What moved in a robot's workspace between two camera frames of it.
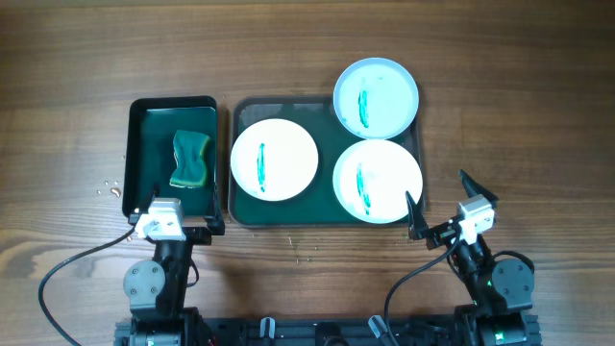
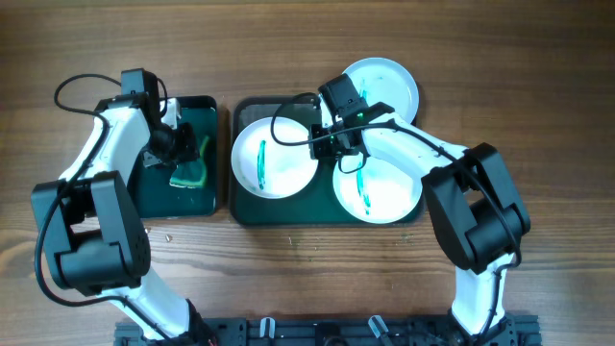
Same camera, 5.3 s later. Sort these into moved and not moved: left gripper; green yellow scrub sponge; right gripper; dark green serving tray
Moved: right gripper; left gripper
Not moved: green yellow scrub sponge; dark green serving tray
